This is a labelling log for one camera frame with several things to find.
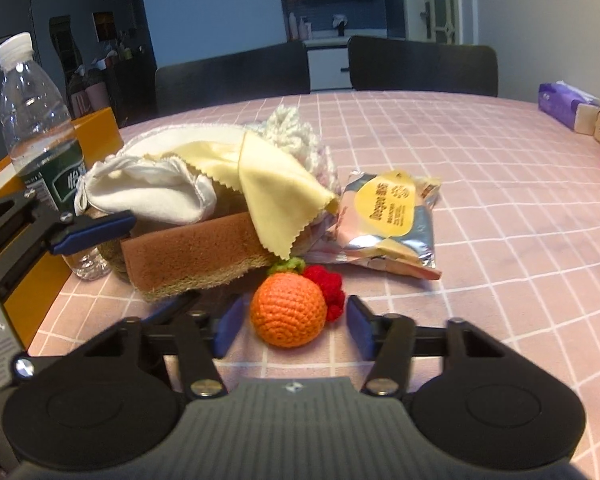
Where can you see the black chair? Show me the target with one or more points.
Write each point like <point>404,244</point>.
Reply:
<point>280,70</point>
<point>394,64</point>

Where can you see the white cloth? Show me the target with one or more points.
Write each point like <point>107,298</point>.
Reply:
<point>148,177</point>

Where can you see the purple tissue pack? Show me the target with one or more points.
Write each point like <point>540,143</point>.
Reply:
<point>560,100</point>

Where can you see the white glass door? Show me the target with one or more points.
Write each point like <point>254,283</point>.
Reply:
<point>450,21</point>

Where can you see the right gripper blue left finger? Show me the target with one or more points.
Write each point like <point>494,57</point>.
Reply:
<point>198,330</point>

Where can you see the brown sponge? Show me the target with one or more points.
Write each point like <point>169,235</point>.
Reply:
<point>203,255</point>

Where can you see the yellow microfiber cloth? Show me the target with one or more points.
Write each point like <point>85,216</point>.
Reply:
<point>282,197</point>

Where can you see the orange crochet ball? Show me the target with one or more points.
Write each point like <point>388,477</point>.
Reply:
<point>288,310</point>

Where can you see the clear plastic water bottle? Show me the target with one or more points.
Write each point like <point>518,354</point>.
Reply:
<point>37,127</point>

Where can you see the red crochet flower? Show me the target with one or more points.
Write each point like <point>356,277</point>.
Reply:
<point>330,284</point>

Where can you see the small wooden box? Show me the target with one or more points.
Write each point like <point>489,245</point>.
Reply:
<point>587,121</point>

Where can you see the black chair right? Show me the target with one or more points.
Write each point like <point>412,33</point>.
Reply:
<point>394,64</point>

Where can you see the white chunky yarn piece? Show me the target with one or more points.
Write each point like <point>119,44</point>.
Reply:
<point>288,132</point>

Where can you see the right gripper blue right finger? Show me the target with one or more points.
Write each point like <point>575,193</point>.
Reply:
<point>391,341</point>

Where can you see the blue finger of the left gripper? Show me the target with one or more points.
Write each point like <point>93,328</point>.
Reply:
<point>85,232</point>

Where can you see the black chair left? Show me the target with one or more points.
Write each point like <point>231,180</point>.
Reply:
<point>280,70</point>

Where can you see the white cabinet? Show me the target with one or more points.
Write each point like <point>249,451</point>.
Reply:
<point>328,64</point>

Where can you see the foil snack packet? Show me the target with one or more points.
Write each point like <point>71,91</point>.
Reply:
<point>384,223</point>

